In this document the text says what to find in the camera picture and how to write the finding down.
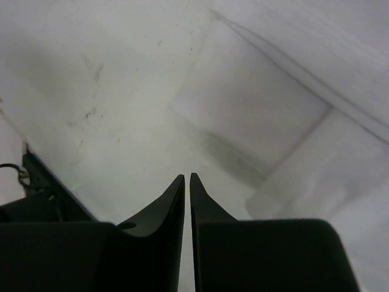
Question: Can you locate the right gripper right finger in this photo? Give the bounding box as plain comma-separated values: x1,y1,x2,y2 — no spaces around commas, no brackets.
190,173,359,291

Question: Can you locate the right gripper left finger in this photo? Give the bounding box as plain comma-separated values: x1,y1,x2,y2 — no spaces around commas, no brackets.
1,175,185,291

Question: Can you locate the white tank top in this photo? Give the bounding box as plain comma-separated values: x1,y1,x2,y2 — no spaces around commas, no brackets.
172,1,388,291

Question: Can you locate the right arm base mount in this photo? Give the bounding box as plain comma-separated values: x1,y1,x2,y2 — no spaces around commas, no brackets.
1,150,95,223

